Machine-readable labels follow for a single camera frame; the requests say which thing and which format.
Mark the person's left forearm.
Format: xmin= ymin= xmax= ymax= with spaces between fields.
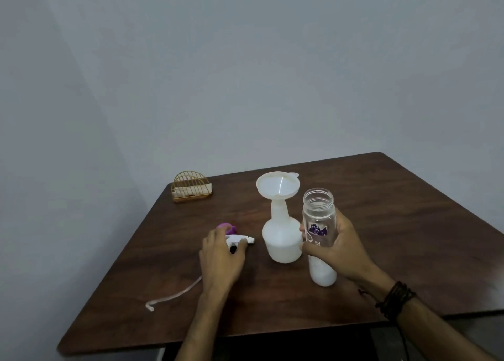
xmin=175 ymin=292 xmax=227 ymax=361

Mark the gold wire napkin holder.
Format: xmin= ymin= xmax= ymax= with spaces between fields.
xmin=170 ymin=170 xmax=214 ymax=204

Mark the white spray trigger head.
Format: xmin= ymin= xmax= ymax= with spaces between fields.
xmin=145 ymin=233 xmax=256 ymax=313

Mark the white plastic funnel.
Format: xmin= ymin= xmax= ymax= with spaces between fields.
xmin=256 ymin=171 xmax=302 ymax=201

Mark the person's left hand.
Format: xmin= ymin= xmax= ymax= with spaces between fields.
xmin=198 ymin=226 xmax=249 ymax=299

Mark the black cord wristband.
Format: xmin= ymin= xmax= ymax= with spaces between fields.
xmin=357 ymin=281 xmax=417 ymax=361

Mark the dark wooden table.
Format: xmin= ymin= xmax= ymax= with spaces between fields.
xmin=57 ymin=151 xmax=504 ymax=357

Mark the person's right hand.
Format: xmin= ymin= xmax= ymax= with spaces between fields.
xmin=299 ymin=209 xmax=389 ymax=291

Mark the clear water bottle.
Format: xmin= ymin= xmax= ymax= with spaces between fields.
xmin=302 ymin=188 xmax=339 ymax=287

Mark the white translucent spray bottle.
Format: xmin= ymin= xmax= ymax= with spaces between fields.
xmin=261 ymin=198 xmax=304 ymax=264

